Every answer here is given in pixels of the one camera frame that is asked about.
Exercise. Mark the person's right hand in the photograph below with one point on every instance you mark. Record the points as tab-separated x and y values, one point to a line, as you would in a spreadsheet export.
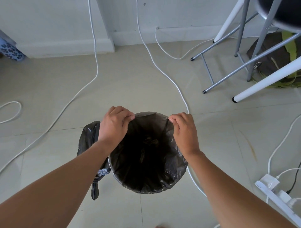
187	136

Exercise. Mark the person's left hand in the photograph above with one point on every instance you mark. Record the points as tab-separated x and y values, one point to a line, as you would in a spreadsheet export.
112	128

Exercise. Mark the person's left thumb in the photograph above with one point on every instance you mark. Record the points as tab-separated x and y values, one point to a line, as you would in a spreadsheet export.
128	120

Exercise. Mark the person's right thumb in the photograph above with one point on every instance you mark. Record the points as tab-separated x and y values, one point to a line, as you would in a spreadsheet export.
175	125

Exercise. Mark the black trash bin liner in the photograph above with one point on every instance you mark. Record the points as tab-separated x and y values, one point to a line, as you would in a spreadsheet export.
145	162

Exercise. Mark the person's right forearm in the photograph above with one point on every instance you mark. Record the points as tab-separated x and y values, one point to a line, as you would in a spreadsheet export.
230	195

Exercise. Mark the person's left forearm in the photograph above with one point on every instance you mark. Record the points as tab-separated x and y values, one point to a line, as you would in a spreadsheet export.
58	185

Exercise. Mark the tied black trash bag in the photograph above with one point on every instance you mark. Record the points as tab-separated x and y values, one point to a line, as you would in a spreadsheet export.
88	138

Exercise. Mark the white table leg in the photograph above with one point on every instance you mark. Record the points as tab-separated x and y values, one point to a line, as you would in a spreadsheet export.
229	21
263	82

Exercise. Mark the white plug adapter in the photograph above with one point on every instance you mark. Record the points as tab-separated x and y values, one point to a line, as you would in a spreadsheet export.
285	197
268	180

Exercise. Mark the brown and green bag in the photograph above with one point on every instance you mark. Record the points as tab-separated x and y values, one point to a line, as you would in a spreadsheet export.
277	60

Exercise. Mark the white power strip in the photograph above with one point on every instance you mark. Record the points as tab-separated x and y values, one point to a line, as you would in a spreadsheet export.
276	198

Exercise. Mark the blue patterned container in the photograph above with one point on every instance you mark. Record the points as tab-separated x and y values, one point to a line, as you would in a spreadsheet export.
10	50

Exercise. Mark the metal stool with black seat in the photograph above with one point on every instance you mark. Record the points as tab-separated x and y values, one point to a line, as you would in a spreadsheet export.
290	14

